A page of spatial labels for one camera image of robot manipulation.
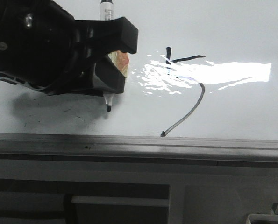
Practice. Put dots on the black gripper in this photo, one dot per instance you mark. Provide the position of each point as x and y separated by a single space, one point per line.
44 48

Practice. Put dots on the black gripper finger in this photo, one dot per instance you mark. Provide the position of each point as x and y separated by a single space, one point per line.
106 77
99 38

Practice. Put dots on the white whiteboard marker pen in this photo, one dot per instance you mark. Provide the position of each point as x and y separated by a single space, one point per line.
118 58

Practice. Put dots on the white whiteboard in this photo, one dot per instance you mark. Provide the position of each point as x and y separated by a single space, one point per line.
216 60

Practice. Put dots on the grey aluminium whiteboard tray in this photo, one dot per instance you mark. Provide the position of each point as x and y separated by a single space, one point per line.
245 153

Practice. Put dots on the dark cabinet with shelf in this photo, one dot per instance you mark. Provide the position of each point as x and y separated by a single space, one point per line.
57 202

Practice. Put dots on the white box bottom right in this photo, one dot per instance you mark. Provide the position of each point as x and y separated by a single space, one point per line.
262 219

